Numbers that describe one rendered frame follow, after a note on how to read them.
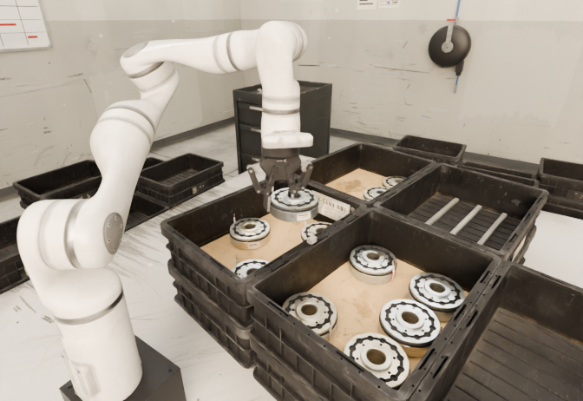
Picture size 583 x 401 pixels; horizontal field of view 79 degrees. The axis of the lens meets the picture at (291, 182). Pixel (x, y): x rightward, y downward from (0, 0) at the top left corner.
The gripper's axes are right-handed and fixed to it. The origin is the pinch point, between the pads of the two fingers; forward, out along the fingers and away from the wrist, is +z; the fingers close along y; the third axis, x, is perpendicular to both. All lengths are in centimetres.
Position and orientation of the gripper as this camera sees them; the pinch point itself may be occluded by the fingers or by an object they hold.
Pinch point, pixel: (279, 201)
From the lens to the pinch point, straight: 74.9
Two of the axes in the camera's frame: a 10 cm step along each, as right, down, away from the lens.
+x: 2.4, 3.9, -8.9
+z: -0.2, 9.2, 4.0
